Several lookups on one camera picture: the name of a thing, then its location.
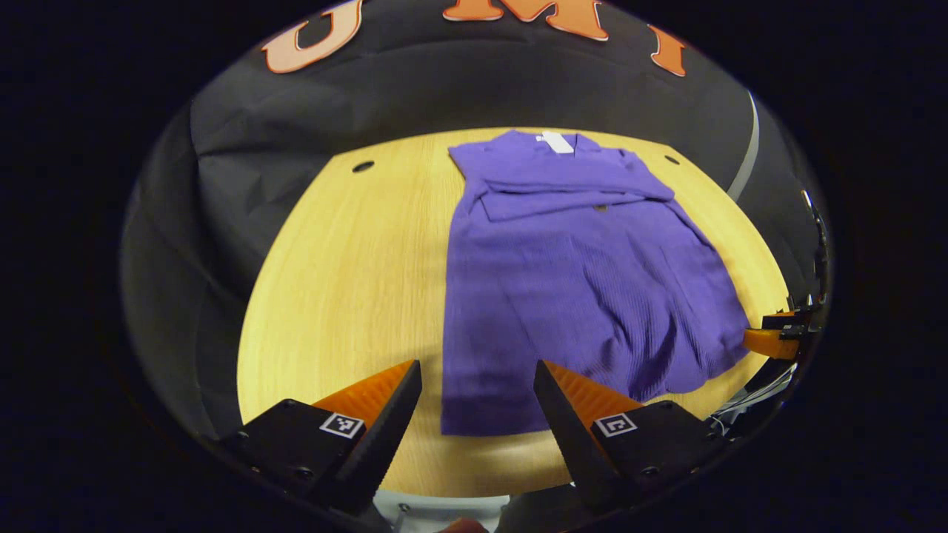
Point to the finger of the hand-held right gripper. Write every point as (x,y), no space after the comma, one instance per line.
(770,344)
(789,320)

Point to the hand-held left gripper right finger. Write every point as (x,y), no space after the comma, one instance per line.
(578,451)

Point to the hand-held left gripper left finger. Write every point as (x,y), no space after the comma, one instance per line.
(385,444)

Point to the purple shirt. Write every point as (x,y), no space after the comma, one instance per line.
(578,281)

